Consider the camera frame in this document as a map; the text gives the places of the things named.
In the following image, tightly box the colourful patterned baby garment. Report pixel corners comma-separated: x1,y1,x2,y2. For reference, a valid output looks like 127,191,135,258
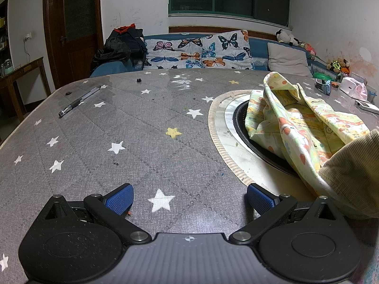
244,71,379,220

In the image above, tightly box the black clothes pile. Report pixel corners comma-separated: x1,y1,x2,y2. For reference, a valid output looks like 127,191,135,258
91,24,147,71

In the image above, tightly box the round induction cooker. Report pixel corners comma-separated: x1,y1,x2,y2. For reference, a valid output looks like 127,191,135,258
208,90,300,189

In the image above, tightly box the black pen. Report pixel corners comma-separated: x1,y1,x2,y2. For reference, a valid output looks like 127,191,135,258
59,85,101,118

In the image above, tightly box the small orange toy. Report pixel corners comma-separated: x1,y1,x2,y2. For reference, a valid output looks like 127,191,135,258
331,81,339,89

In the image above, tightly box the white remote control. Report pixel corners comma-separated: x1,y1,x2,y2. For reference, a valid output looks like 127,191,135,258
355,100,379,114

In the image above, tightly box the green bowl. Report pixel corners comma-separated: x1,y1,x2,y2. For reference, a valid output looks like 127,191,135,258
313,72,333,81

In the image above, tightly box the white pink plastic bag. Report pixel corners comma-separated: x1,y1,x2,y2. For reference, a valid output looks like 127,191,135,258
340,77,367,101

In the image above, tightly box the grey cushion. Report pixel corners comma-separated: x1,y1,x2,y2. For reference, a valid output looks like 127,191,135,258
267,42,311,77

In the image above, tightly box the blue sofa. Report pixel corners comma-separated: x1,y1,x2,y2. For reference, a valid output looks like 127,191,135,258
89,33,335,79

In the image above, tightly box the butterfly pattern pillow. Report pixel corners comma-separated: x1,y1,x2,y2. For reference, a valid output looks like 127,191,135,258
145,30,253,71

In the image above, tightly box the wooden side table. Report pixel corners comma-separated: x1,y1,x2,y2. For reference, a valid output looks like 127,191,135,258
1,57,51,122

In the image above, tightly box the black white plush toy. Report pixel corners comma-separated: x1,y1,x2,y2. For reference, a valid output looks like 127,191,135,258
275,29,300,46

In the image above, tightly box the dark wooden door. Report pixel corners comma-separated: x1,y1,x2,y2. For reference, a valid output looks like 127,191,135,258
42,0,104,89

